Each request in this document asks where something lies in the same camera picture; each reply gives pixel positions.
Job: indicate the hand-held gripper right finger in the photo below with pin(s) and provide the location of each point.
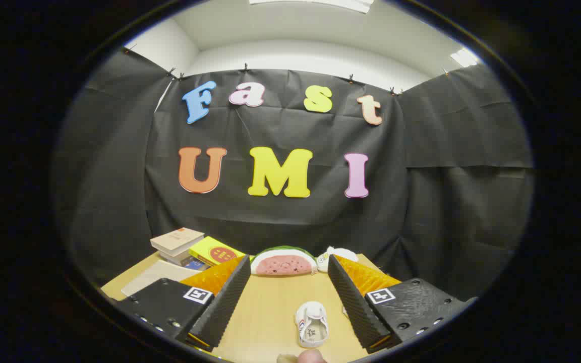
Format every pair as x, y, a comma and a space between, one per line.
353, 302

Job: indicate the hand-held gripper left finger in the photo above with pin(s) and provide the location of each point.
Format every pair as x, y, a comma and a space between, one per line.
225, 302

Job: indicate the white fabric storage box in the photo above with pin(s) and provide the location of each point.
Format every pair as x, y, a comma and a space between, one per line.
154, 275

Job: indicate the blue book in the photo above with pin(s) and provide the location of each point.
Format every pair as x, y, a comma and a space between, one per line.
195, 264

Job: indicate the white plush toy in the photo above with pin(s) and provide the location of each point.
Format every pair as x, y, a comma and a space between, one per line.
343, 253

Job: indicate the yellow book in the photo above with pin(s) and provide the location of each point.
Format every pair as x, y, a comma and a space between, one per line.
210, 249

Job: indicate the white book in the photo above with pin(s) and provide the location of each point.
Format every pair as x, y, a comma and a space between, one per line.
174, 257

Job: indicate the watermelon slice plush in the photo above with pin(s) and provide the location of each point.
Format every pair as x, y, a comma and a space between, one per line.
283, 263

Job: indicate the beige book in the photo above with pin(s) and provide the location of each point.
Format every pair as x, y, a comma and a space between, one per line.
177, 240

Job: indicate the ceiling light panel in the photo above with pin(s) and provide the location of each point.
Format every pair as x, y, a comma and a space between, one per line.
315, 4
464, 57

